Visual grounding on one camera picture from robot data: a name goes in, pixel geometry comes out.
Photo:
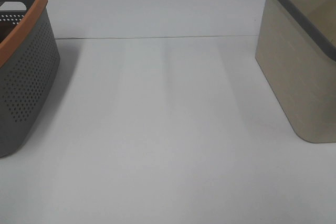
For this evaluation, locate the beige basket with grey rim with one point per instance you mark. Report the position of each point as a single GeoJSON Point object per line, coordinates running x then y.
{"type": "Point", "coordinates": [296, 53]}

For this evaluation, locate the grey basket with orange rim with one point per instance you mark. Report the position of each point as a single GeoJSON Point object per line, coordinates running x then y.
{"type": "Point", "coordinates": [29, 64]}

